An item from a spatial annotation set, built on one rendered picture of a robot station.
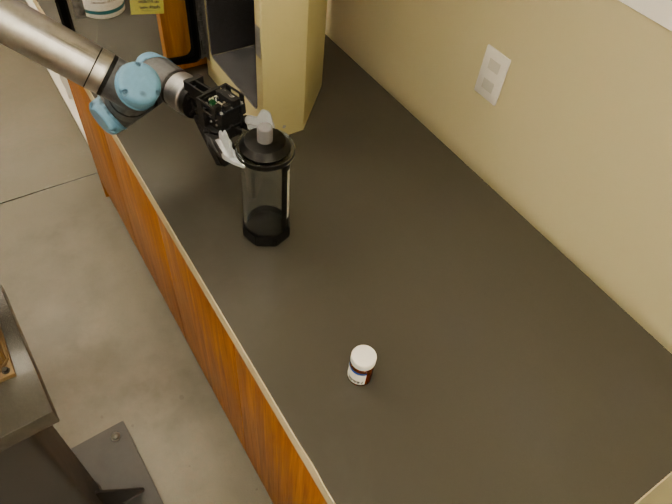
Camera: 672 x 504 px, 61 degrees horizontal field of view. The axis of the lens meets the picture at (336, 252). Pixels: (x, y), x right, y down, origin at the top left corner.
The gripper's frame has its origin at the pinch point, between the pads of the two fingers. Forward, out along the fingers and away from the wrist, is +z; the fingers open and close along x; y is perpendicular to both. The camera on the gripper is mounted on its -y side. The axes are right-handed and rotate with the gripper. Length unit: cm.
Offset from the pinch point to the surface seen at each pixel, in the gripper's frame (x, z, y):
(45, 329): -35, -85, -112
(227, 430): -13, -10, -114
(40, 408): -53, 3, -21
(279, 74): 22.8, -19.7, -2.0
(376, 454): -20, 47, -22
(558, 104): 49, 33, 4
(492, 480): -10, 63, -23
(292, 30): 25.8, -18.6, 7.7
